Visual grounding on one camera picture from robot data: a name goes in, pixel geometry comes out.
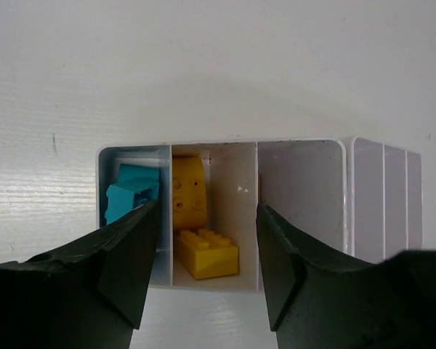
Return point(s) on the light tan lego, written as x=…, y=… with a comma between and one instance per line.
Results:
x=205, y=254

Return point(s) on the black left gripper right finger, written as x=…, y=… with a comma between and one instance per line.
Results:
x=319, y=297

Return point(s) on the teal frog flower lego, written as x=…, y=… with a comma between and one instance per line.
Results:
x=135, y=171

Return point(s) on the white divided organizer bin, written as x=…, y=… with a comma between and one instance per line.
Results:
x=359, y=196

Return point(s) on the yellow butterfly lego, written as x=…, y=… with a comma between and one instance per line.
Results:
x=189, y=201

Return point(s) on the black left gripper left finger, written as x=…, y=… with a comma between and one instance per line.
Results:
x=89, y=293

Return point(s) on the teal rectangular lego brick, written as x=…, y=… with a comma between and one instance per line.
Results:
x=126, y=195

